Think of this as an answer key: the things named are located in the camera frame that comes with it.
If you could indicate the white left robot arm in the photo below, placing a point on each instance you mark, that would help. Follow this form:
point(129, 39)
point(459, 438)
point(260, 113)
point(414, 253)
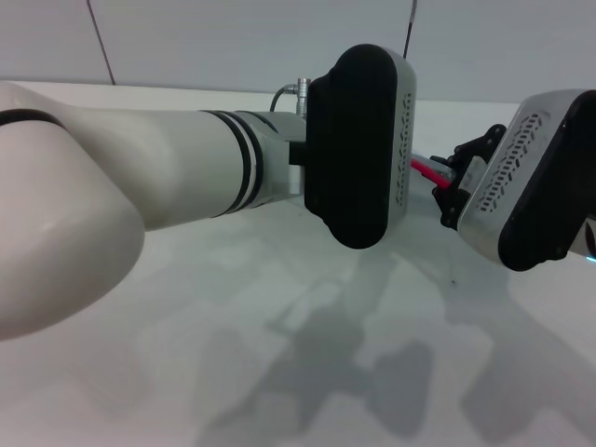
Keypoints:
point(116, 186)

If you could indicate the silver black left wrist camera box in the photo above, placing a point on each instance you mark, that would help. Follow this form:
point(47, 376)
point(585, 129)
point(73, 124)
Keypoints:
point(349, 153)

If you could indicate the clear document bag red zip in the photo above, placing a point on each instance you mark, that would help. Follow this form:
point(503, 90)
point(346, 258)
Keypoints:
point(426, 171)

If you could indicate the silver black wrist camera box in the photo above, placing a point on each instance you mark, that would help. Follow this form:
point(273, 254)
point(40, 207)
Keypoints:
point(349, 153)
point(535, 186)

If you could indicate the silver black right wrist camera box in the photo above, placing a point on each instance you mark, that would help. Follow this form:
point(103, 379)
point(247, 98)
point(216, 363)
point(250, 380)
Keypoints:
point(535, 186)

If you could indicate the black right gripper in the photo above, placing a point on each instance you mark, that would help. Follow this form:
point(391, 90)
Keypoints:
point(471, 174)

